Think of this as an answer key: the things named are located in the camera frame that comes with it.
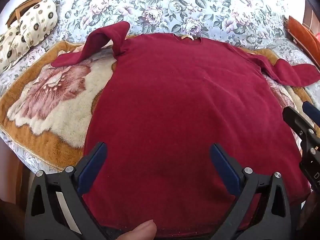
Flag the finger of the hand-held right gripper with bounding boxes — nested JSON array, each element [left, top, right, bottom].
[[302, 101, 320, 128], [282, 107, 316, 142]]

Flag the brown rose fleece blanket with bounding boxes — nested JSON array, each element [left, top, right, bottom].
[[0, 39, 313, 173]]

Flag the person's left hand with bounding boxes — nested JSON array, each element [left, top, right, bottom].
[[117, 219, 157, 240]]

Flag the cream patterned pillow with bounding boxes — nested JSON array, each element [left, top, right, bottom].
[[0, 26, 31, 71], [19, 0, 58, 48]]

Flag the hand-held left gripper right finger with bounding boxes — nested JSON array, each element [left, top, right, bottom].
[[207, 144, 300, 240]]

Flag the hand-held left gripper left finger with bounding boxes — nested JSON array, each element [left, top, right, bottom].
[[25, 142, 108, 240]]

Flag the dark red sweater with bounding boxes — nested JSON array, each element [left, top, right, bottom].
[[51, 21, 320, 238]]

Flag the floral bed sheet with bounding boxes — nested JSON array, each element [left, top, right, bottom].
[[0, 0, 320, 180]]

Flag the orange velvet cushion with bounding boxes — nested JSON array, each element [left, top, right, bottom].
[[285, 15, 320, 67]]

